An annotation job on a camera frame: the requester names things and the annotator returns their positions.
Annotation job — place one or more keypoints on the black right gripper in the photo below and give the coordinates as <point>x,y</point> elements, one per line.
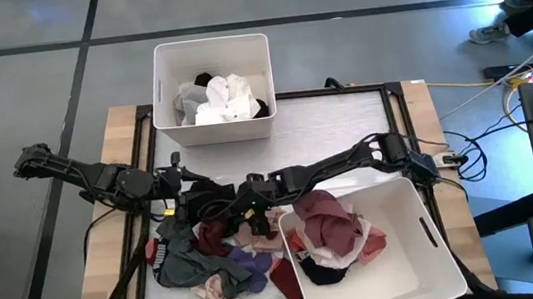
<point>259,195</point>

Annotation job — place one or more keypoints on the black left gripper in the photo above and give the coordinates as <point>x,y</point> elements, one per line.
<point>165,186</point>

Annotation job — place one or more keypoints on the beige garment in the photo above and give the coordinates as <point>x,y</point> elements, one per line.
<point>267,242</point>

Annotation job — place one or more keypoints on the purple garment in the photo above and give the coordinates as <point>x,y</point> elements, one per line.
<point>254,264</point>

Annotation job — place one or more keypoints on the grey garment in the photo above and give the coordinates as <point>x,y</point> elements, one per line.
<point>188,103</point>

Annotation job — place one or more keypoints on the mauve pink garment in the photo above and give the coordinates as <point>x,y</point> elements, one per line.
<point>327,218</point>

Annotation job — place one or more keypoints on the salmon pink garment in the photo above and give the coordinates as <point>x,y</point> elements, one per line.
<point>373,245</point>

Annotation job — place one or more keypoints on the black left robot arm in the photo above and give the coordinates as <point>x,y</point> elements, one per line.
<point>98,176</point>

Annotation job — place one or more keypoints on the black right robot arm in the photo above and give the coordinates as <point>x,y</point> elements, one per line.
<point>338,161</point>

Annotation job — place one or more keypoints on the white perforated plastic basket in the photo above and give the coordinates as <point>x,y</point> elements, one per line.
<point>410,264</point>
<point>214,132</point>

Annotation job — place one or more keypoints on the orange red sock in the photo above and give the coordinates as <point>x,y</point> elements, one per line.
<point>294,241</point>

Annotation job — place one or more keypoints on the maroon sock red toe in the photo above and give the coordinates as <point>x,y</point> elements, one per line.
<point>151,250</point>

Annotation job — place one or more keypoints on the dark red sock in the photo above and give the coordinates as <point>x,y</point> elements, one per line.
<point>285,278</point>

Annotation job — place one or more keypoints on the wooden table end board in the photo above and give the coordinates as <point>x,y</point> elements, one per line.
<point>116,136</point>
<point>423,111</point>

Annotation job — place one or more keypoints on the black garment white print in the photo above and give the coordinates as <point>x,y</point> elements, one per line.
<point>323,274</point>

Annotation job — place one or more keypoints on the person's shoe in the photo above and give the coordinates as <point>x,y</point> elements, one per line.
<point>514,3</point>
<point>487,34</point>

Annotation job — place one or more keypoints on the black diagonal frame strut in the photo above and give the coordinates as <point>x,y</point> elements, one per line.
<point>120,282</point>

